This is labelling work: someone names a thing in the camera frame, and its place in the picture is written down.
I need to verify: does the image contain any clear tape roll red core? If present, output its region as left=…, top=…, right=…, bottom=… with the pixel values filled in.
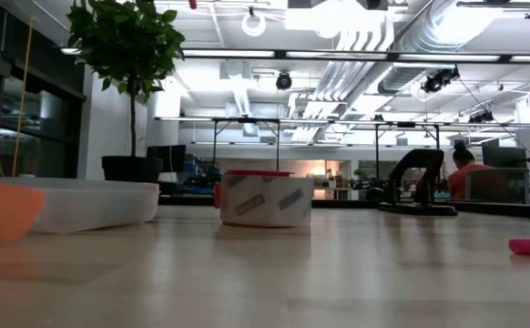
left=213, top=169, right=315, bottom=230

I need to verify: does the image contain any black computer monitor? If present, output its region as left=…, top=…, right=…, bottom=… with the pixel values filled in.
left=146, top=144, right=188, bottom=173
left=482, top=138, right=528, bottom=169

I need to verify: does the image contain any potted green tree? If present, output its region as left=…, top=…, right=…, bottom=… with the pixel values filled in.
left=66, top=0, right=187, bottom=184

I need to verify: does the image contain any black ceiling spotlight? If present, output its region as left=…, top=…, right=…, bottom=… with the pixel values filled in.
left=468, top=110, right=495, bottom=124
left=421, top=66, right=461, bottom=95

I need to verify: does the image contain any person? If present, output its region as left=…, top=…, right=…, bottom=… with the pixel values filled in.
left=446, top=140, right=496, bottom=200

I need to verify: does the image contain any orange plastic box lid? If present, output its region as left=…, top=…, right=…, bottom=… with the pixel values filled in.
left=0, top=177, right=47, bottom=251

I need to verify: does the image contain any black ceiling light track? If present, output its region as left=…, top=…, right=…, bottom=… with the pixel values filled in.
left=455, top=0, right=530, bottom=20

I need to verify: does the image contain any black workbench frame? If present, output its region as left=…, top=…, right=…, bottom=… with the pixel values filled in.
left=209, top=117, right=442, bottom=181

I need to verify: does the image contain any black ceiling camera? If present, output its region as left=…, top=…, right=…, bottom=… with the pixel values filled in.
left=275, top=71, right=293, bottom=91

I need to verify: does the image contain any white ceiling ring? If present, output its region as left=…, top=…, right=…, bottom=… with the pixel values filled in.
left=240, top=9, right=268, bottom=38

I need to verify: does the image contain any black overhead light rail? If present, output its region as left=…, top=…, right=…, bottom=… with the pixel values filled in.
left=59, top=45, right=530, bottom=65

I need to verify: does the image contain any silver ventilation duct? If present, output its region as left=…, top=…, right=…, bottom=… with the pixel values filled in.
left=376, top=0, right=480, bottom=95

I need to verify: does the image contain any black aluminium table frame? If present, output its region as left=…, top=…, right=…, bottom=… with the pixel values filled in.
left=158, top=194, right=530, bottom=222

